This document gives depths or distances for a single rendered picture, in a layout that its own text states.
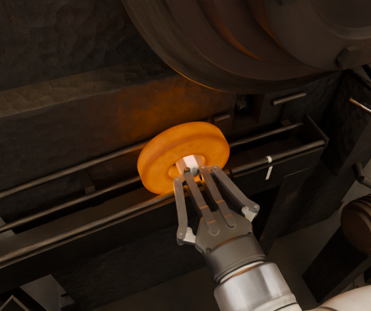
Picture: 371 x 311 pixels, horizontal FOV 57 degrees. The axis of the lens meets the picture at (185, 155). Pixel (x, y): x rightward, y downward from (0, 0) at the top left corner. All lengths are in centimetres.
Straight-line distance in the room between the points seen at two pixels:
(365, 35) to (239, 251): 27
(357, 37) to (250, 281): 28
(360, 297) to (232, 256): 18
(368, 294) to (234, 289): 19
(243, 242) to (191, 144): 16
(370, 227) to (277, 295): 47
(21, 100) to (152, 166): 21
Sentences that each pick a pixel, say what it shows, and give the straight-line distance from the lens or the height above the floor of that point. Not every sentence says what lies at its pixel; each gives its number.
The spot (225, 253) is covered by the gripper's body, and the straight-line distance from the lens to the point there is 44.
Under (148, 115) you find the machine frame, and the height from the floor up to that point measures 80.
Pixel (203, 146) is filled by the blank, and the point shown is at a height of 79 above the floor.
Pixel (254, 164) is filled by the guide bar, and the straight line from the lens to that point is 62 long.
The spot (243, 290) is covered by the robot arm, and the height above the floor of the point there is 79.
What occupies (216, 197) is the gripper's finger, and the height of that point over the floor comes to 77.
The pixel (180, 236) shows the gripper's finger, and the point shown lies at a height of 77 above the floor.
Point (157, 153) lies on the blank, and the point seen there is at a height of 81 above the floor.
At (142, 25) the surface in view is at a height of 102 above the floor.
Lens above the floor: 120
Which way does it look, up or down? 51 degrees down
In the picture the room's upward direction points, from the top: straight up
